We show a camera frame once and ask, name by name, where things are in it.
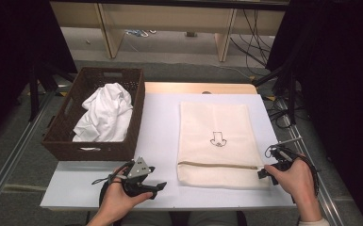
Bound black curtain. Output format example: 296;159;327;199
0;0;78;149
265;0;363;226

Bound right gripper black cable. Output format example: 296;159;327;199
295;153;321;203

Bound white garment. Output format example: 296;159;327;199
72;82;134;152

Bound cream mesh laundry bag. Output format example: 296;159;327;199
176;101;272;190

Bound beige wooden desk frame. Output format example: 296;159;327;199
48;0;290;63

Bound wooden table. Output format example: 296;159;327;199
144;82;258;95

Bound person's left hand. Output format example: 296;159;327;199
98;167;154;221

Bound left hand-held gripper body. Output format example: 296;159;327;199
119;156;156;199

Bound black coiled floor cable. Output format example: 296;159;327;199
263;93;300;130

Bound brown woven basket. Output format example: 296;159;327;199
41;66;146;162

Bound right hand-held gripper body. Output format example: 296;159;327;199
264;137;304;173

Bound white table board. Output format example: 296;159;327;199
40;92;297;211

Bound aluminium floor rail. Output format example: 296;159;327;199
276;97;347;226
0;92;57;218

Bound person's grey trousers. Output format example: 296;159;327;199
119;210;239;226

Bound person's right hand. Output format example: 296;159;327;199
263;154;322;221

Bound black metal stand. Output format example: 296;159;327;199
27;60;76;122
253;62;299;125

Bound blue cable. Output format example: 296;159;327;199
125;29;150;39

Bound black hanging cable bundle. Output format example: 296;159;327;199
229;8;272;69

